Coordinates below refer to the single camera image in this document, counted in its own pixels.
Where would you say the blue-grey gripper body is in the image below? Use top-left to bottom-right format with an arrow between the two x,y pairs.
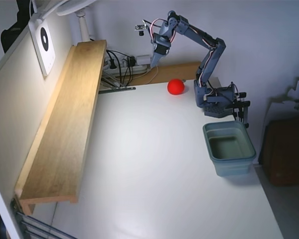
149,21 -> 176,55

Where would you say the red ball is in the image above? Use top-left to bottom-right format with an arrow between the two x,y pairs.
167,79 -> 185,96

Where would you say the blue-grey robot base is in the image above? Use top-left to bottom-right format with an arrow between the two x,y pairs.
203,84 -> 240,118

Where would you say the grey plastic container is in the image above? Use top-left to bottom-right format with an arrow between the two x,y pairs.
202,121 -> 257,178

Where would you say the white power strip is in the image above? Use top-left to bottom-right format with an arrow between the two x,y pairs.
103,63 -> 150,75

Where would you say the wooden back board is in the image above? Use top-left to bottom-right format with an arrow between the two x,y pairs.
132,62 -> 202,87

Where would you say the white desk lamp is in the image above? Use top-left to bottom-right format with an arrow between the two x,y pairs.
31,0 -> 98,42

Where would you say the black table clamp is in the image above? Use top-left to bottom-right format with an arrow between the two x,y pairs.
233,92 -> 251,129

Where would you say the white device with black circle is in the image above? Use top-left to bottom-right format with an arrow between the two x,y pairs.
28,19 -> 56,77

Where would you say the long wooden shelf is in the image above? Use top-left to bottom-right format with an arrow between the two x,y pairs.
14,39 -> 108,216

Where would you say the white desk back panel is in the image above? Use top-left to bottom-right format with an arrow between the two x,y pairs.
0,14 -> 77,239

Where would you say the dark wooden cabinet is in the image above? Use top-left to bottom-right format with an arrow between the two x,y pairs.
260,119 -> 299,186

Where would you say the white thin cable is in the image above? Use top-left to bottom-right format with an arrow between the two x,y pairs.
146,62 -> 160,84

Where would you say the black power cable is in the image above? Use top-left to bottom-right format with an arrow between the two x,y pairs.
106,49 -> 136,87

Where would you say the metal shelf bracket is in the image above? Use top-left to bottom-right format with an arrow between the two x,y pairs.
98,77 -> 137,95

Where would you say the grey metal frame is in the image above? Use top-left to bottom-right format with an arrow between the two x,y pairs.
14,211 -> 75,239

